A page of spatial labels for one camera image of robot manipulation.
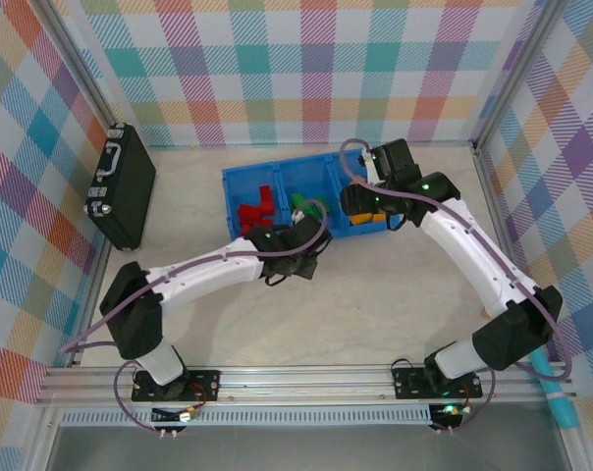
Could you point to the yellow power connector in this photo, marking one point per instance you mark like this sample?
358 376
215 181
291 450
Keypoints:
451 409
188 414

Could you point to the aluminium right frame post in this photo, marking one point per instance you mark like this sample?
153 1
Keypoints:
522 73

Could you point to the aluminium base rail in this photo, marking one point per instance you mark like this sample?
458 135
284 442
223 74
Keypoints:
301 387

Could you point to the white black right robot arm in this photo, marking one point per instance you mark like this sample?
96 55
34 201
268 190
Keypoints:
473 255

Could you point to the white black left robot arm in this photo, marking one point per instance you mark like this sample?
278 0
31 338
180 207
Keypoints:
208 267

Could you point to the aluminium frame post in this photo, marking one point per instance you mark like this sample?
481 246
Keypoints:
80 64
522 73

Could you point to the aluminium left side rail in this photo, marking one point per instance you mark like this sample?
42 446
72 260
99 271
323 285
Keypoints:
88 309

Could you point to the aluminium left frame post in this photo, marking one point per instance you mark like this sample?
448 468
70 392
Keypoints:
80 64

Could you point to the yellow lego brick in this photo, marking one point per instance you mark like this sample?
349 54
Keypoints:
378 217
362 219

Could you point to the small red lego brick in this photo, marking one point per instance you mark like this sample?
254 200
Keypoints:
247 229

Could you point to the long red lego brick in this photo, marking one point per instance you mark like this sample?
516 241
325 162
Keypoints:
264 196

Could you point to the aluminium right side rail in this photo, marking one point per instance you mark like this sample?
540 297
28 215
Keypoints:
498 216

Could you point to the blue three-compartment plastic bin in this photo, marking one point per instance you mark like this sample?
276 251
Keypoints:
250 179

